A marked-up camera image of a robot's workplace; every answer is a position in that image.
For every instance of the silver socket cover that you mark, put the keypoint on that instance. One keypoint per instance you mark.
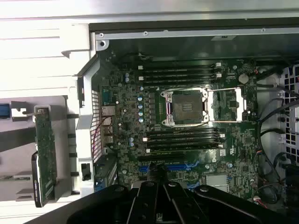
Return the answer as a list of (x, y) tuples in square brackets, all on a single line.
[(240, 105)]

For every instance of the black expansion slot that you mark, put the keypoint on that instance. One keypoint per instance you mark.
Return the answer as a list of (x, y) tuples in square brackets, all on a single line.
[(161, 158)]

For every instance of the green motherboard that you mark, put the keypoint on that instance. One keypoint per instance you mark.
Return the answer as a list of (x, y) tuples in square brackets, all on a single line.
[(233, 140)]

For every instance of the CPU socket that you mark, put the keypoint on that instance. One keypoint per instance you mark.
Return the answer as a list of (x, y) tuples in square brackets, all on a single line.
[(187, 107)]

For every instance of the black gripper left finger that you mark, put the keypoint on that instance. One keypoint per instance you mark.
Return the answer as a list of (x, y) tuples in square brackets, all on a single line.
[(144, 205)]

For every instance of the silver chipset heatsink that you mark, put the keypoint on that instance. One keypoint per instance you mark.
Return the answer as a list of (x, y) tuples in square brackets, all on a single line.
[(216, 183)]

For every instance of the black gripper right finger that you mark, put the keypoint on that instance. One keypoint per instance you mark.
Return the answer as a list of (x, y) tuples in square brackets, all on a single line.
[(187, 210)]

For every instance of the hard disk blue bracket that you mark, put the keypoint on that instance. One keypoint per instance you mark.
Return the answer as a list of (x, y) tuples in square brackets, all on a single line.
[(4, 110)]

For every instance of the blue expansion slot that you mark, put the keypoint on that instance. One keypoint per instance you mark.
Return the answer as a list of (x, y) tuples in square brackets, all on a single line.
[(175, 168)]

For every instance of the grey parts rack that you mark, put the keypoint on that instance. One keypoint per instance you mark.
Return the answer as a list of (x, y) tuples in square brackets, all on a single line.
[(61, 112)]

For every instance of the silver coin battery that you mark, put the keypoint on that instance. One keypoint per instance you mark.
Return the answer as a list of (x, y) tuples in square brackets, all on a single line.
[(243, 78)]

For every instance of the RAM slot white clips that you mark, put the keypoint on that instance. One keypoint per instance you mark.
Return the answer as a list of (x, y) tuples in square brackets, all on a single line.
[(187, 148), (177, 66), (177, 76), (187, 137)]

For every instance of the black open PC case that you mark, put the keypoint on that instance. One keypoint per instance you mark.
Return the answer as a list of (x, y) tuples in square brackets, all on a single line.
[(163, 32)]

